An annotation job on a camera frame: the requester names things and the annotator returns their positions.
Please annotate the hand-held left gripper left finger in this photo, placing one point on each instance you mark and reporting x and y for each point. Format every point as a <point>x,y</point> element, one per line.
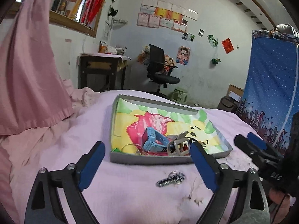
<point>92,165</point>

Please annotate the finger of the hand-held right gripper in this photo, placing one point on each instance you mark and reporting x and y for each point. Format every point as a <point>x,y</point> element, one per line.
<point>250,148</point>
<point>257,140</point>

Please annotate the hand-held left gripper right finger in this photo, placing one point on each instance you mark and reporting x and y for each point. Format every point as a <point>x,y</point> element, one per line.
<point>203,165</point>

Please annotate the white hair claw clip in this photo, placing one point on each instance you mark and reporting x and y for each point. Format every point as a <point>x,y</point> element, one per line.
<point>176,144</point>

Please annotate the black charm keyring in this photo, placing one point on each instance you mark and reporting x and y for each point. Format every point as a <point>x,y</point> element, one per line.
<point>170,179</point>

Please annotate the grey shallow cardboard box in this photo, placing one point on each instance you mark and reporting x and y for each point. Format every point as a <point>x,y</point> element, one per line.
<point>140,159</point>

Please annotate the blue smartwatch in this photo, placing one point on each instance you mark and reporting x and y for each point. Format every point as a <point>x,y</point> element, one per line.
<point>150,140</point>

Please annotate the person's right forearm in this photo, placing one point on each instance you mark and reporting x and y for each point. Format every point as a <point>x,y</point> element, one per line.
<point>290,175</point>

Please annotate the person's right hand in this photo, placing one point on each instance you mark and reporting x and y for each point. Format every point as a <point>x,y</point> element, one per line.
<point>278,198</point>

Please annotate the brown bag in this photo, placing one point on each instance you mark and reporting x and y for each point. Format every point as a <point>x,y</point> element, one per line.
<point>226,105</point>

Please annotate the brown cardboard box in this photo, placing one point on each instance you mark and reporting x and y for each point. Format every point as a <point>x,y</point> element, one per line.
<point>236,89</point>

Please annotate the blue printed curtain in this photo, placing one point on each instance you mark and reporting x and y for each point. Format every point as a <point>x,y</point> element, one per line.
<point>268,86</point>

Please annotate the colourful painted cloth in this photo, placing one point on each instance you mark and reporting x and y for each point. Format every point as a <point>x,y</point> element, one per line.
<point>130,123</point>

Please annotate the pink crumpled bedsheet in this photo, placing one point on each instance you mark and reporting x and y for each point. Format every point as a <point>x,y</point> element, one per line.
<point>81,95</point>

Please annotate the green plastic stool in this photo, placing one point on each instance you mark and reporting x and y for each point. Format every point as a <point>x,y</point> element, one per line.
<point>178,95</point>

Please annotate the green hanging bag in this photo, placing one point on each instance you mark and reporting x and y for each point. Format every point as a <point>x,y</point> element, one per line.
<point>216,61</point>

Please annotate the dark wooden desk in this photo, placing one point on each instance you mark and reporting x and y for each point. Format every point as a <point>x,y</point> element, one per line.
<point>98,64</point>

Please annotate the pink curtain with hem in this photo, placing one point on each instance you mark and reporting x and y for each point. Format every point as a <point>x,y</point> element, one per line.
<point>30,74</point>

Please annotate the stack of papers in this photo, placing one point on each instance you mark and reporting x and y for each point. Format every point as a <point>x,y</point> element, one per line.
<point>116,50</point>

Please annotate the orange carton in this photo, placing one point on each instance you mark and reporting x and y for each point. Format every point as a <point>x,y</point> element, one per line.
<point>102,47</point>

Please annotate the black office chair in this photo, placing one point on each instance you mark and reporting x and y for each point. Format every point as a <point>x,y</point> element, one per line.
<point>156,56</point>

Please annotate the colourful paper decoration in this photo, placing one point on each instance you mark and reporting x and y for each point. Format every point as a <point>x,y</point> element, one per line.
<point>143,56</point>

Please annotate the wooden framed barred window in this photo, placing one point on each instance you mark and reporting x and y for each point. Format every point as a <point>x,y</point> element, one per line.
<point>70,23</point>

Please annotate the yellow windowsill box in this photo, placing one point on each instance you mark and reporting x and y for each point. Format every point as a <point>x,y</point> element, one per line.
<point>74,5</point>

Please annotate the red hanging cloth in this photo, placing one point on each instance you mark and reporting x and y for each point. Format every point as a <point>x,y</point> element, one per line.
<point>94,4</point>

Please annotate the colourful windowsill box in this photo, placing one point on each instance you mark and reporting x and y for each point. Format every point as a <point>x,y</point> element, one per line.
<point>58,1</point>

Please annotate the red diamond wall poster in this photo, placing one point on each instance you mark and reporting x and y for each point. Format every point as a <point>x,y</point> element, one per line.
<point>227,46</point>

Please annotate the small wall photo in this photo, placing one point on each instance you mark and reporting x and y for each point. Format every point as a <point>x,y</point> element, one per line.
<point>185,36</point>
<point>210,39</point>
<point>215,43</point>
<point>191,37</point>
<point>201,33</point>

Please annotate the cartoon figures wall poster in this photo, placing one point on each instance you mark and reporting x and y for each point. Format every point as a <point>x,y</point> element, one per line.
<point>170,61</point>

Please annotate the cartoon face wall poster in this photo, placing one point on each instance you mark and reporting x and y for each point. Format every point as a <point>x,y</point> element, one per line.
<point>183,55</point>

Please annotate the white wall paper sheet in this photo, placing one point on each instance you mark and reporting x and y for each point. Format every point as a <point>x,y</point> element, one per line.
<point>107,30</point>

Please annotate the group of wall certificates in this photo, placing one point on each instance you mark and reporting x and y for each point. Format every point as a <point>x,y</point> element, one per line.
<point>163,12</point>

